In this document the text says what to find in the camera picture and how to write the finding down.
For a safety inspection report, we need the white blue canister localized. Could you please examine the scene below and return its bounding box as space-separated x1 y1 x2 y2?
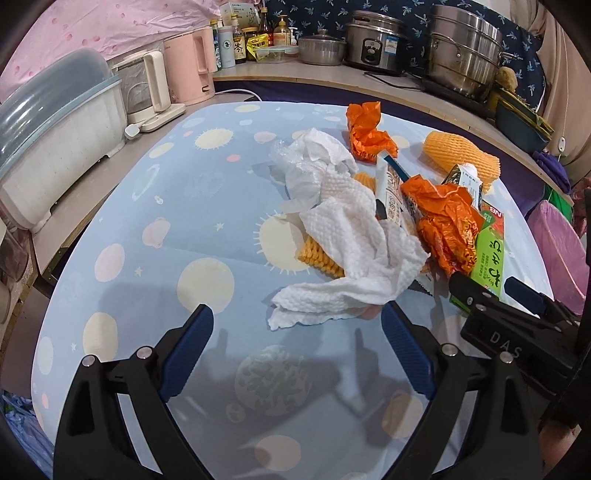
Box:
218 26 236 70

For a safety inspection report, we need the flattened yellow foam net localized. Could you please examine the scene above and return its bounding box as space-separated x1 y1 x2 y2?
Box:
298 171 378 279

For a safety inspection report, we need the steel steamer pot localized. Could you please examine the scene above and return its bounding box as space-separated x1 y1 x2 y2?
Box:
422 4 514 100

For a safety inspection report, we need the glass jar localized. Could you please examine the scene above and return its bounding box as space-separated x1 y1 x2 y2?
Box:
241 27 260 62

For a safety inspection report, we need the black power cable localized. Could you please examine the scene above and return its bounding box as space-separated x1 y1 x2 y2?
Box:
364 69 426 92

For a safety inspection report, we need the steel rice cooker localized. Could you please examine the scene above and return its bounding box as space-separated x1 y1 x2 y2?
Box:
344 10 410 77

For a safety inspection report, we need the dark green basin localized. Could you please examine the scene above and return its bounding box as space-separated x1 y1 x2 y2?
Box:
493 89 555 154

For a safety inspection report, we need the orange liquid bottle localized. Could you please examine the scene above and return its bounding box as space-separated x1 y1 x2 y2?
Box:
273 15 293 47

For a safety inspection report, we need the white power cable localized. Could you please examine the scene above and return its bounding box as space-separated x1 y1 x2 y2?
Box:
213 87 265 102

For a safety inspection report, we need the flat green box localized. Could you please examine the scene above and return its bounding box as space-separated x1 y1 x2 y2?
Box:
450 198 509 311

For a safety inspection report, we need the steel pot with glass lid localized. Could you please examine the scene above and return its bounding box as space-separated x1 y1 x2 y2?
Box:
298 28 348 66

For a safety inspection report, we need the black induction cooker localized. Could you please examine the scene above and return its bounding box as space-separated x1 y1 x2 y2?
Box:
418 76 498 117

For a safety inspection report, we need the beige curtain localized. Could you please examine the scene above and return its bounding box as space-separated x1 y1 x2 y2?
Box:
508 0 591 172

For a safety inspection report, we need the dark sauce bottle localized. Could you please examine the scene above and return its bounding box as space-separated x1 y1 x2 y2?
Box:
257 7 273 47

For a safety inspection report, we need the blue plastic bag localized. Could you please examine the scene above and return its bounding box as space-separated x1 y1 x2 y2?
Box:
0 390 54 480

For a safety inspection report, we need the yellow snack packet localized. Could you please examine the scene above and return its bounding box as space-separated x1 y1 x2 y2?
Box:
246 34 271 61

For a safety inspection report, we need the white embossed paper towel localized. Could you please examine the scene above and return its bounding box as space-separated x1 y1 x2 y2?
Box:
268 173 431 331

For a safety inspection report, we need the green plastic item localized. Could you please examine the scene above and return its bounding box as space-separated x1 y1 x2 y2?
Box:
546 187 574 219

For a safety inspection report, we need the small green white carton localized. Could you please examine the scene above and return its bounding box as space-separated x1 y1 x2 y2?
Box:
444 163 485 195

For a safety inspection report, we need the blue planet print tablecloth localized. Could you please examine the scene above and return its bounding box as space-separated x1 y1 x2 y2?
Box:
32 100 555 480

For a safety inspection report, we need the dark bottle white label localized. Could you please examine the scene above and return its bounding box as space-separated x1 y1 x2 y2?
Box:
229 16 248 66

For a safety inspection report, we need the person's right forearm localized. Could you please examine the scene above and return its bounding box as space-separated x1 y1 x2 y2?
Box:
538 419 588 480

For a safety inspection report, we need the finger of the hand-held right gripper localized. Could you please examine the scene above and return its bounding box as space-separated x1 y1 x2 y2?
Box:
449 273 505 318
503 276 578 325

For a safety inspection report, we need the long white printed box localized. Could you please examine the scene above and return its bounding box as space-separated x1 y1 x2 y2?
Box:
375 154 419 229

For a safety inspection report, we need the white dish rack with cover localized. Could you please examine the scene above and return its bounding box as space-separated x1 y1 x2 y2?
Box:
0 48 129 234

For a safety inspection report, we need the small crumpled orange wrapper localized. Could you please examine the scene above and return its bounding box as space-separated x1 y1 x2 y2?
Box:
346 102 399 164

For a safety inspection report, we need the large orange wrapper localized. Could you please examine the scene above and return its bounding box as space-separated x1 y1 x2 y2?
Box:
400 175 486 278

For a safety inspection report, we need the crumpled white tissue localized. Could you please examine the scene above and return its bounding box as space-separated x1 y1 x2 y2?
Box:
288 128 357 175

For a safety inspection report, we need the white glass electric kettle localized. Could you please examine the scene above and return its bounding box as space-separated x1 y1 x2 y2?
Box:
111 50 187 134

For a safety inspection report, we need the clear plastic food container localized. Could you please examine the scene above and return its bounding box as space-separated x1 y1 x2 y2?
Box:
256 45 301 64

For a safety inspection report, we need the purple cloth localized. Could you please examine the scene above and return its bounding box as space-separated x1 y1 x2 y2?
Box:
533 150 574 195

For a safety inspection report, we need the green label bottle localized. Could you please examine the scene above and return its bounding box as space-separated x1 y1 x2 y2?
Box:
210 19 223 73

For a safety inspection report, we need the yellow foam fruit net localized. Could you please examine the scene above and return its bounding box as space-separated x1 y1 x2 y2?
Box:
421 130 502 182

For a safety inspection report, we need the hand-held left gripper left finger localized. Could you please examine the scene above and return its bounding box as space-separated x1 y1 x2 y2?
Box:
54 303 214 480

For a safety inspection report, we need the crumpled clear plastic bag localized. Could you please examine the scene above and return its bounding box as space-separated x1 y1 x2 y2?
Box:
269 138 325 206

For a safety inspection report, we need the pink trash bin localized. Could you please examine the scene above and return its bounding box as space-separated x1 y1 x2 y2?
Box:
526 200 590 317

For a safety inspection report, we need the dark blue printed curtain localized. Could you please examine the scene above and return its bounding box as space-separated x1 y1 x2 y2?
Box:
264 0 546 95

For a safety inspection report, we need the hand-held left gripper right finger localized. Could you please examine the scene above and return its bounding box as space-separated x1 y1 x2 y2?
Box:
379 302 541 480

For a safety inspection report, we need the pink electric kettle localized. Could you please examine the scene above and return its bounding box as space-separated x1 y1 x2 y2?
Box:
163 25 218 106

